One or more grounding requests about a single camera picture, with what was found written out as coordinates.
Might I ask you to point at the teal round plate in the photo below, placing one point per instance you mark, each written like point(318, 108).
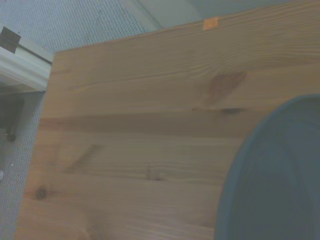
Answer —
point(275, 175)

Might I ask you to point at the dark brown metal bracket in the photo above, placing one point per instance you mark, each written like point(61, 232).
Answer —
point(9, 38)

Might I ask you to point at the orange sticker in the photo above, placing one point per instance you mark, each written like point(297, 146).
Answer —
point(210, 24)

